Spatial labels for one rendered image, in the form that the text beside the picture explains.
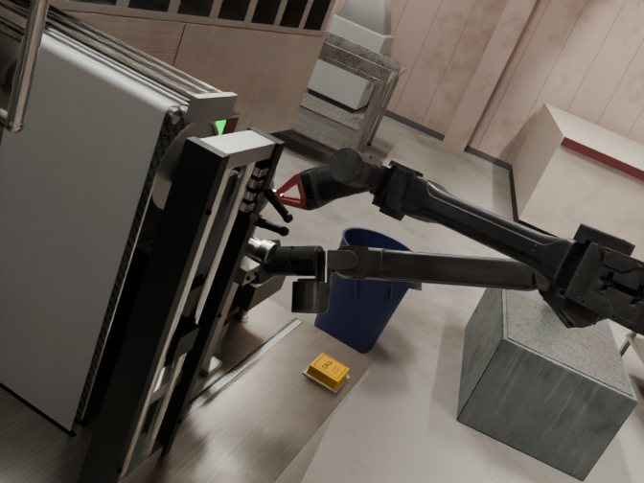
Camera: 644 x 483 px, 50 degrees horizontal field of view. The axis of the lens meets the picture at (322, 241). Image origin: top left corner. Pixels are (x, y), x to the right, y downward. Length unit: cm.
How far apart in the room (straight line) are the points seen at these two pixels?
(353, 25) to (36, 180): 766
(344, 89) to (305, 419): 746
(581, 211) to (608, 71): 296
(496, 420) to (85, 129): 268
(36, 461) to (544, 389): 252
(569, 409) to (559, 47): 651
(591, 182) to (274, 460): 575
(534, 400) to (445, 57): 653
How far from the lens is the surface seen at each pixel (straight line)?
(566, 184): 670
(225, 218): 89
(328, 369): 145
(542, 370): 322
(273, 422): 130
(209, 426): 123
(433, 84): 928
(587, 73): 932
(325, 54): 575
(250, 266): 123
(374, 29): 855
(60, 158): 100
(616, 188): 677
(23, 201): 107
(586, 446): 343
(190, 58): 154
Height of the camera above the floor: 168
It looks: 22 degrees down
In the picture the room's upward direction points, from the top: 23 degrees clockwise
